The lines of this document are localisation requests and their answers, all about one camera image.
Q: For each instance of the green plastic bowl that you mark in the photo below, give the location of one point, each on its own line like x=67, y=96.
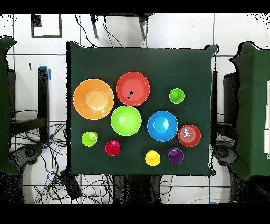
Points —
x=126, y=120

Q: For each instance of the large orange plastic bowl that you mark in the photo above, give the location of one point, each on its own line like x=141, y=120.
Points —
x=93, y=99

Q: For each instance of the lime green plastic cup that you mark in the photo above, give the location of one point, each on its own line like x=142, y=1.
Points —
x=89, y=138

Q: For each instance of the wide red plastic bowl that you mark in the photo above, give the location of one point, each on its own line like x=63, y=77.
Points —
x=139, y=84

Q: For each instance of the blue plastic bowl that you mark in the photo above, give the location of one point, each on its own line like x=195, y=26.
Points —
x=162, y=126

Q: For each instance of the red plastic cup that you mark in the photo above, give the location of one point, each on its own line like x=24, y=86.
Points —
x=112, y=148

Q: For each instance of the yellow plastic cup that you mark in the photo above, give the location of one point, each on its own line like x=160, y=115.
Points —
x=152, y=157

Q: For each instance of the dark green tablecloth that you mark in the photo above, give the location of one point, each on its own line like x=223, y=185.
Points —
x=126, y=59

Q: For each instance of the small red plastic bowl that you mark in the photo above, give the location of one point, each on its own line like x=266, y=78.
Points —
x=189, y=135

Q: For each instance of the purple plastic cup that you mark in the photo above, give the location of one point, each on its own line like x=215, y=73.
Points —
x=175, y=155

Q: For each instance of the black metal bar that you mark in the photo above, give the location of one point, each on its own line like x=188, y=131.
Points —
x=214, y=95

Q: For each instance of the blue tape strip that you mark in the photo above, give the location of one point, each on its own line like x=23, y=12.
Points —
x=49, y=75

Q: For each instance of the black rounded stand foot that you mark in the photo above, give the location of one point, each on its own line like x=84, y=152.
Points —
x=30, y=152
x=223, y=153

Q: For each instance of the black power strip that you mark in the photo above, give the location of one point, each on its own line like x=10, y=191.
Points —
x=70, y=186

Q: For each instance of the green cloth side table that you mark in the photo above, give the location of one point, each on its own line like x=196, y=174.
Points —
x=4, y=105
x=253, y=105

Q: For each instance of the white boxes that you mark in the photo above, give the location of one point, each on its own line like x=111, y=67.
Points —
x=267, y=139

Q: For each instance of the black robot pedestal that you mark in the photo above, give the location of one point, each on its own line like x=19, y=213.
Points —
x=137, y=190

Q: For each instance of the black metal stand frame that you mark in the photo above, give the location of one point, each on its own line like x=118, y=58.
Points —
x=43, y=95

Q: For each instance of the black square floor frame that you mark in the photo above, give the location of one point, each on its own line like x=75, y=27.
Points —
x=36, y=21

